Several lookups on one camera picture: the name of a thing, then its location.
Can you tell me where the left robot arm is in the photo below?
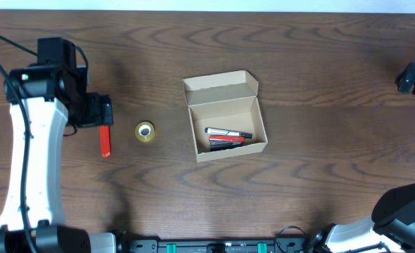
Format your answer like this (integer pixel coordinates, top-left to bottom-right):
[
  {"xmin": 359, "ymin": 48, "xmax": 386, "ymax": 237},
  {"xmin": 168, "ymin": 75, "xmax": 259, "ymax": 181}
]
[{"xmin": 0, "ymin": 37, "xmax": 117, "ymax": 253}]

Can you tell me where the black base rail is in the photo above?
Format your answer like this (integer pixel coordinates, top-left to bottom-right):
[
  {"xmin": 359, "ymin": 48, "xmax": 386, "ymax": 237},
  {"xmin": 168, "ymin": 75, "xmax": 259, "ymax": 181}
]
[{"xmin": 115, "ymin": 236, "xmax": 306, "ymax": 253}]

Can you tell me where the yellow clear tape roll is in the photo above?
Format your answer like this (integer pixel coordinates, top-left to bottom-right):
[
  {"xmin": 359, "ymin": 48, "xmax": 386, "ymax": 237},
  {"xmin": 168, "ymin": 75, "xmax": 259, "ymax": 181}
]
[{"xmin": 135, "ymin": 121, "xmax": 155, "ymax": 143}]

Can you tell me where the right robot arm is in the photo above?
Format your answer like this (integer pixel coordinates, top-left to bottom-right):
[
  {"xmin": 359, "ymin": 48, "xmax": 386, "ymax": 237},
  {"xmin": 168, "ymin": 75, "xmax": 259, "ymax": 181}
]
[{"xmin": 305, "ymin": 183, "xmax": 415, "ymax": 252}]

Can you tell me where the red black stapler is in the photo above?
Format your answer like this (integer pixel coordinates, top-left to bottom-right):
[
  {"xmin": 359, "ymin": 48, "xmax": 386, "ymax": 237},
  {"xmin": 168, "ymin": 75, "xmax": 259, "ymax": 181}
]
[{"xmin": 209, "ymin": 136, "xmax": 245, "ymax": 151}]

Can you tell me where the brown cardboard box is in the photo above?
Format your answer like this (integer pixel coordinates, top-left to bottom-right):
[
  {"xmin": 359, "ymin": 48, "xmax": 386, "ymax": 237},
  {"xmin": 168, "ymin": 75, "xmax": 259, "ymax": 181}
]
[{"xmin": 183, "ymin": 70, "xmax": 268, "ymax": 162}]

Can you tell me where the black white marker pen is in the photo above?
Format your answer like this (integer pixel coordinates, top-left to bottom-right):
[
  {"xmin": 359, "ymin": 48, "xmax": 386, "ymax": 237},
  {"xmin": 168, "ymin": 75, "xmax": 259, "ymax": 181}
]
[{"xmin": 205, "ymin": 127, "xmax": 253, "ymax": 138}]

